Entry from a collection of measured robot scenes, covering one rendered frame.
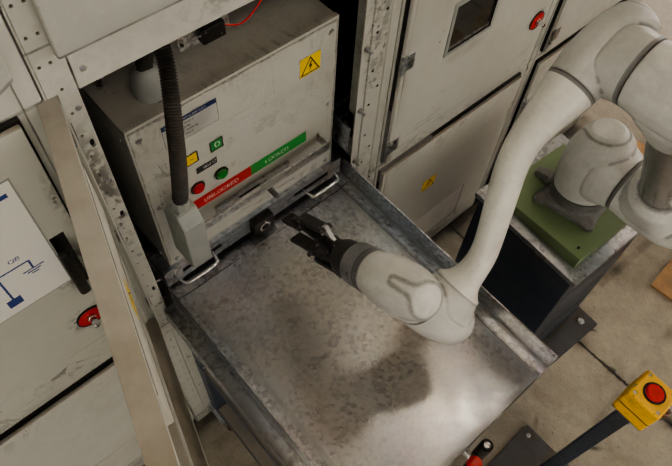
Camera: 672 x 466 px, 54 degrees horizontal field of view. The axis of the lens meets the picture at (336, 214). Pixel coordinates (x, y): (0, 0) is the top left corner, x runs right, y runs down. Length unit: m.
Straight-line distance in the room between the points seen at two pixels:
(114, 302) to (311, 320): 0.83
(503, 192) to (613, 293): 1.62
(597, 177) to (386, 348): 0.69
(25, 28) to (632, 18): 0.94
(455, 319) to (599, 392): 1.38
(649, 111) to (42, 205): 0.98
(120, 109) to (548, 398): 1.83
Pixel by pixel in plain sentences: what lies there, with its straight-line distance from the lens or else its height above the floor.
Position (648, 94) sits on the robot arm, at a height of 1.51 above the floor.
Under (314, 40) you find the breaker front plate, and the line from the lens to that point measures 1.35.
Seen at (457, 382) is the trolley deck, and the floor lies 0.85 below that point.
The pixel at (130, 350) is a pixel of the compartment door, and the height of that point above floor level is 1.58.
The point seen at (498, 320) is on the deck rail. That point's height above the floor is 0.85.
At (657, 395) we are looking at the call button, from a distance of 1.61.
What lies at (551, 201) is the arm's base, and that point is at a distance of 1.90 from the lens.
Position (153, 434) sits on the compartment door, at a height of 1.58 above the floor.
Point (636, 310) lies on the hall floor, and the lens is 2.81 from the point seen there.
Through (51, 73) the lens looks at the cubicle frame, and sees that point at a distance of 0.97.
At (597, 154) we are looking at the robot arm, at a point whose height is 1.02.
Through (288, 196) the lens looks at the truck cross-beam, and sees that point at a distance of 1.65.
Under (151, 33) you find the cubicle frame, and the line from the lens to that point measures 1.02.
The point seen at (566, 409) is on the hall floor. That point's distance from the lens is 2.54.
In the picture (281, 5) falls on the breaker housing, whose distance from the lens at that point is 1.39.
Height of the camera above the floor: 2.26
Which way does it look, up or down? 57 degrees down
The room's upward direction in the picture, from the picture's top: 5 degrees clockwise
